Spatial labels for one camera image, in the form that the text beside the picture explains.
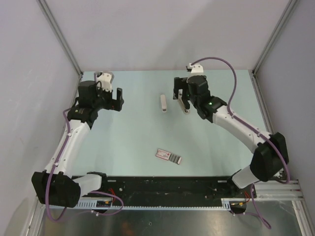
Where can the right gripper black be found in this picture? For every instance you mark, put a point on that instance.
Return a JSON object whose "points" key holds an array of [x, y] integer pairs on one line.
{"points": [[180, 83]]}

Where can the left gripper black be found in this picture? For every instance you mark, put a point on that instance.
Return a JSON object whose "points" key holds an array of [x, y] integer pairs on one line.
{"points": [[113, 104]]}

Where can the white stapler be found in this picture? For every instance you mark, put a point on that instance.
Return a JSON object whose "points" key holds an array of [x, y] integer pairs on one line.
{"points": [[163, 103]]}

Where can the red white staple box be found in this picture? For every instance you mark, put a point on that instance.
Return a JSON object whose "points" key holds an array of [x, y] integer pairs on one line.
{"points": [[168, 156]]}

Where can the stapler metal magazine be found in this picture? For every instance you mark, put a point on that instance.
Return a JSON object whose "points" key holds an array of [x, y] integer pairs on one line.
{"points": [[185, 111]]}

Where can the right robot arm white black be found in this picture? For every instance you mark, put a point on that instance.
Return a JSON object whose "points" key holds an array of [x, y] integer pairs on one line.
{"points": [[269, 150]]}

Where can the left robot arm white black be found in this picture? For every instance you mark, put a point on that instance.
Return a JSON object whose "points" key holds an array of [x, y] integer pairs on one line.
{"points": [[55, 185]]}

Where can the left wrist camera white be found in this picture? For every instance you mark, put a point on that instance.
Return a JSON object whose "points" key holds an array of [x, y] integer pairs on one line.
{"points": [[104, 79]]}

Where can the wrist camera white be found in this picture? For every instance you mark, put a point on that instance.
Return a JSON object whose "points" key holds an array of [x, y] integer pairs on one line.
{"points": [[195, 69], [104, 79]]}

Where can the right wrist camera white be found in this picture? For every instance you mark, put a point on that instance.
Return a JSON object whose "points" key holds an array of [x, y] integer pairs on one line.
{"points": [[195, 69]]}

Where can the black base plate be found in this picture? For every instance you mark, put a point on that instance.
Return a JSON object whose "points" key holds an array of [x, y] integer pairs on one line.
{"points": [[182, 192]]}

